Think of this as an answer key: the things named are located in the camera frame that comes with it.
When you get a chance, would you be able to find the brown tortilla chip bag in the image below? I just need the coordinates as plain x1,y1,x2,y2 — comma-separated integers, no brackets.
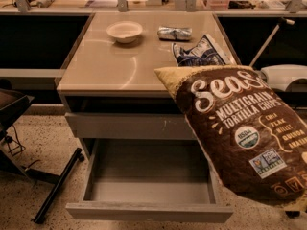
155,65,307,211

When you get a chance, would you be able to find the grey drawer cabinet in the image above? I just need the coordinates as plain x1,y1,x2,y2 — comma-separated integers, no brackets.
58,11,238,156

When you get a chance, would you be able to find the grey upper drawer front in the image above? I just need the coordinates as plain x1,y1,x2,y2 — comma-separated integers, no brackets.
65,113,195,140

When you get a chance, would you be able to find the blue crumpled chip bag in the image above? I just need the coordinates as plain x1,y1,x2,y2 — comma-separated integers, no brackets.
172,34,231,67

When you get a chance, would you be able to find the open grey lower drawer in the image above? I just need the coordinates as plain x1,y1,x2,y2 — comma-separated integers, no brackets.
66,139,233,223

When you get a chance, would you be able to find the silver crushed can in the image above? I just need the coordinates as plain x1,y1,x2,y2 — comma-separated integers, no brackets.
157,26,192,41

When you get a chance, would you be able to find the white paper bowl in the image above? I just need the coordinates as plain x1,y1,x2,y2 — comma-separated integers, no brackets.
106,21,143,43

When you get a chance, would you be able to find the black chair base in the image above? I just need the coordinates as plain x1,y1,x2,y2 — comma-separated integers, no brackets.
0,88,85,225

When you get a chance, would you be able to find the white stick black tip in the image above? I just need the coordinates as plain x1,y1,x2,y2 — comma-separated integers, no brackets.
249,17,295,67

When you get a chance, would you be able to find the black caster wheel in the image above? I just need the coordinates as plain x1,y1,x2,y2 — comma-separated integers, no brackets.
285,211,300,219

